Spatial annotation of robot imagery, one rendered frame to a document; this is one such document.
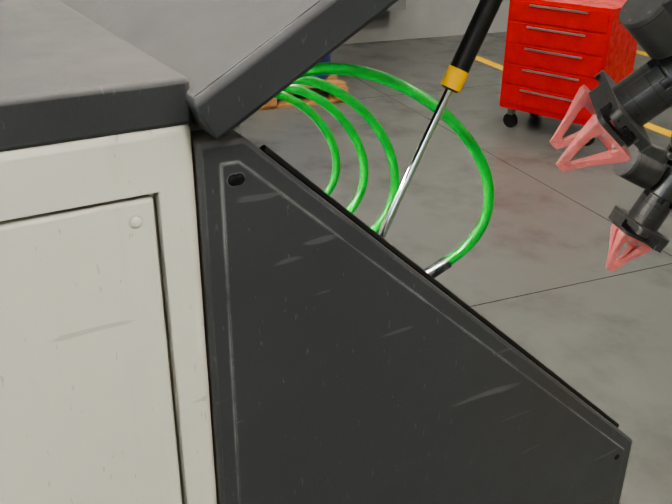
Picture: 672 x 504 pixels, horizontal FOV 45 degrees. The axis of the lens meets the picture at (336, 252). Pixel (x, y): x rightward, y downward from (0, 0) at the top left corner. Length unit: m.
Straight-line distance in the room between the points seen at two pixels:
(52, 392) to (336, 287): 0.25
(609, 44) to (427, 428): 4.51
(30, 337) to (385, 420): 0.36
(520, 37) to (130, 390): 4.97
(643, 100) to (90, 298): 0.64
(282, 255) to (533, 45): 4.86
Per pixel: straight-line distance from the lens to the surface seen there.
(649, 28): 0.93
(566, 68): 5.36
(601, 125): 0.96
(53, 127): 0.56
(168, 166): 0.59
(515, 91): 5.56
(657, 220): 1.47
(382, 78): 0.97
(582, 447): 1.08
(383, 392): 0.80
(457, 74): 0.73
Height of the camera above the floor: 1.64
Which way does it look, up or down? 26 degrees down
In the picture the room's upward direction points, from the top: 1 degrees clockwise
